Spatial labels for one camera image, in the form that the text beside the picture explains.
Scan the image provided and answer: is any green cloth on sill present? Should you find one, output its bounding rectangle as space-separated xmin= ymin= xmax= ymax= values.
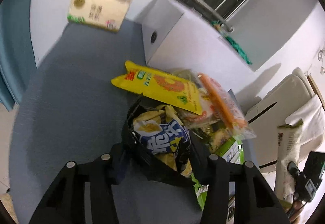
xmin=211 ymin=21 xmax=252 ymax=65

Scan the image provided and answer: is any orange sausage snack packet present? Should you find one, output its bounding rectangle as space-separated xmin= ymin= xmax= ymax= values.
xmin=198 ymin=73 xmax=257 ymax=140

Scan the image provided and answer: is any white cardboard box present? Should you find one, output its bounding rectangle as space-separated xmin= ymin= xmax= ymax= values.
xmin=142 ymin=0 xmax=251 ymax=91

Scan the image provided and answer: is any dark blue chips bag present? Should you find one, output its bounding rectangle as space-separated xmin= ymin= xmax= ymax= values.
xmin=122 ymin=95 xmax=194 ymax=188

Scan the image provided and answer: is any blue curtain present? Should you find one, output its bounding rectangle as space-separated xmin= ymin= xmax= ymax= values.
xmin=1 ymin=0 xmax=36 ymax=112

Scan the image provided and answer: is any right hand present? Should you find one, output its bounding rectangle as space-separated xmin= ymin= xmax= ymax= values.
xmin=289 ymin=200 xmax=307 ymax=223

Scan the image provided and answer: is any yellow snack packet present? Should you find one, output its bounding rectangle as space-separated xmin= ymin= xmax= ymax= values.
xmin=111 ymin=61 xmax=203 ymax=115

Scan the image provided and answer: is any white towel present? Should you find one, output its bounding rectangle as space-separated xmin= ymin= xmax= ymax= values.
xmin=285 ymin=95 xmax=324 ymax=144

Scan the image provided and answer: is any tissue pack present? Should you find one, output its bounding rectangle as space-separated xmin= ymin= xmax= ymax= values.
xmin=67 ymin=0 xmax=132 ymax=32

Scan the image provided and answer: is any white green snack packet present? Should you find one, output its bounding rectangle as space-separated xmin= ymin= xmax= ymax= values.
xmin=274 ymin=119 xmax=303 ymax=203

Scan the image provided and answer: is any white wall cable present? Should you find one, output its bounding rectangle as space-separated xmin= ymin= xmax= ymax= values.
xmin=317 ymin=46 xmax=325 ymax=75

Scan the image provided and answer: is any beige chair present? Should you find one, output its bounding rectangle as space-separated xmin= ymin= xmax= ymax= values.
xmin=246 ymin=68 xmax=324 ymax=173

